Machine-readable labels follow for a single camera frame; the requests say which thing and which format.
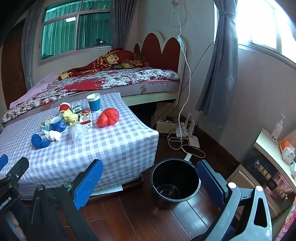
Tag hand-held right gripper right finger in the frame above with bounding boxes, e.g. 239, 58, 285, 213
196, 159, 273, 241

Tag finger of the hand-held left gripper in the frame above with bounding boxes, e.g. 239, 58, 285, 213
0, 157, 29, 187
0, 154, 9, 172

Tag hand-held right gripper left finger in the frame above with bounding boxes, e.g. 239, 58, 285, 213
25, 159, 104, 241

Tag blue knotted cloth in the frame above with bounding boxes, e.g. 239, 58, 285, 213
31, 133, 51, 149

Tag white knotted cloth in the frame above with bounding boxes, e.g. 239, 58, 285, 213
44, 130, 62, 142

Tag light blue satin cloth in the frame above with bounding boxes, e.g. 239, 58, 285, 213
40, 122, 52, 137

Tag clear plastic bag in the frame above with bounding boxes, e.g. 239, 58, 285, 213
69, 122, 88, 144

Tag black plastic bucket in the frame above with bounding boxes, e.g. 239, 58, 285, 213
149, 158, 201, 210

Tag beige knotted cloth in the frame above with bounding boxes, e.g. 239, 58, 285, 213
39, 118, 55, 129

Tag patterned blue paper cup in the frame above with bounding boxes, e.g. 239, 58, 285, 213
50, 116, 67, 133

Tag red white carton box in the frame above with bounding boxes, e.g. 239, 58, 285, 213
79, 109, 93, 128

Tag red plastic bag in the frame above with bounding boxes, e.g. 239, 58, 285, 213
96, 108, 120, 128

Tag yellow knotted cloth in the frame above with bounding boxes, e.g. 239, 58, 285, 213
63, 109, 80, 126

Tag red paper cup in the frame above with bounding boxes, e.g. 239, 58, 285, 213
59, 102, 71, 116

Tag green white carton box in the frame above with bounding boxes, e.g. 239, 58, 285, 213
71, 101, 83, 114

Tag plain blue paper cup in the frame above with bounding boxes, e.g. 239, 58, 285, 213
86, 93, 101, 113

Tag person's left hand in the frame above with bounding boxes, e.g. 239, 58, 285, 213
9, 214, 27, 241

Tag white router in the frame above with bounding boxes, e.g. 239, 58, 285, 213
176, 113, 200, 149

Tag purple checkered tablecloth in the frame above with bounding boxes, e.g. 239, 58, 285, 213
0, 92, 159, 201

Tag small cardboard box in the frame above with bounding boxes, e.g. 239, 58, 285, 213
156, 120, 178, 134

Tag pink cloth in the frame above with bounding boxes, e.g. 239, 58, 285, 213
9, 72, 60, 108

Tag pump bottle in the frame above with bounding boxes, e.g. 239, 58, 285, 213
270, 113, 285, 142

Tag orange white tissue pack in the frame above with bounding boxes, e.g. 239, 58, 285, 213
279, 138, 296, 165

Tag brown wooden door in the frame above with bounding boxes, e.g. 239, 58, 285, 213
1, 19, 27, 109

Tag floral quilt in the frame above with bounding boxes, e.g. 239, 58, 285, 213
2, 67, 181, 123

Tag tied blue grey curtain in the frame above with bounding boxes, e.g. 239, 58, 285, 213
195, 0, 238, 129

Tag grey sheer curtain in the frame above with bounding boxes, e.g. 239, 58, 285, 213
22, 9, 43, 91

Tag colourful pillow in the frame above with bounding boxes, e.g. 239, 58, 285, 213
113, 60, 145, 69

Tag red patterned blanket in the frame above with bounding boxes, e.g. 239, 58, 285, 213
53, 47, 148, 82

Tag bed with red headboard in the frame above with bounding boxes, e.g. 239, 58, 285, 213
1, 31, 188, 130

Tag window with green curtain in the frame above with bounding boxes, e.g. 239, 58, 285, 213
40, 0, 114, 62

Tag bright window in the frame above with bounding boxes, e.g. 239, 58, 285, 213
236, 0, 296, 63

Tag black cable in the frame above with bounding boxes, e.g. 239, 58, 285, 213
178, 42, 215, 116

